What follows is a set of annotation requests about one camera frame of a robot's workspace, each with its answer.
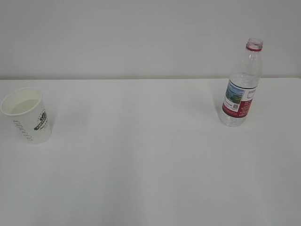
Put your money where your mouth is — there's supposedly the clear plastic water bottle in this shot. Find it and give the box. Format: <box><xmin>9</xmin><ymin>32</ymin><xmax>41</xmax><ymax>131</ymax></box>
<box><xmin>219</xmin><ymin>38</ymin><xmax>263</xmax><ymax>127</ymax></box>

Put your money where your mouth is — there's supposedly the white paper cup green logo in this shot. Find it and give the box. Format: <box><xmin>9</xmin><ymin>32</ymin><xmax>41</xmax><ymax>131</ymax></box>
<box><xmin>0</xmin><ymin>88</ymin><xmax>51</xmax><ymax>144</ymax></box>

